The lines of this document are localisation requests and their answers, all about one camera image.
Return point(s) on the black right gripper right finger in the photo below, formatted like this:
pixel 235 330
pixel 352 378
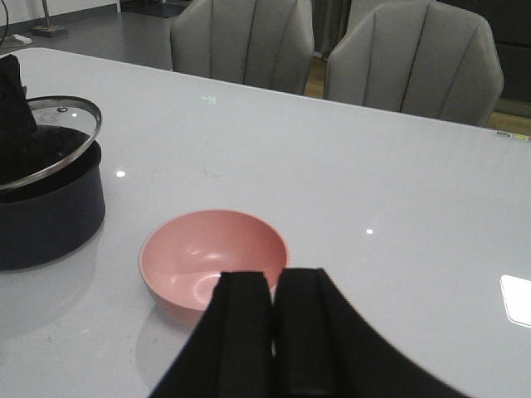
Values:
pixel 325 348

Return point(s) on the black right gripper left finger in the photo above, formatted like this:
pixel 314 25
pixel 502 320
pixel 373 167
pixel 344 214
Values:
pixel 229 353

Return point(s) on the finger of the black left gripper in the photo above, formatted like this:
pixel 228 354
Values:
pixel 17 123

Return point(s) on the glass lid with blue knob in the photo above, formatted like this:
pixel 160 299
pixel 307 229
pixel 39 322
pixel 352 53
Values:
pixel 60 130

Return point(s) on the dark blue saucepan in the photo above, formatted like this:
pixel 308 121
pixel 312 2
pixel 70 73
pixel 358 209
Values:
pixel 50 218

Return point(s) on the pink bowl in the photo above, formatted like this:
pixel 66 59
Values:
pixel 183 259

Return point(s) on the left grey upholstered chair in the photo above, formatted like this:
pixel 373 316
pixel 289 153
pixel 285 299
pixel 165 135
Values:
pixel 264 44

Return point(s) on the grey upholstered chair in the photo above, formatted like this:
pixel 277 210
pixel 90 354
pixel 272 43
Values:
pixel 423 58
pixel 264 44

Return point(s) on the right grey upholstered chair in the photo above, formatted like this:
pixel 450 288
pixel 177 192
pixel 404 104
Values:
pixel 423 58

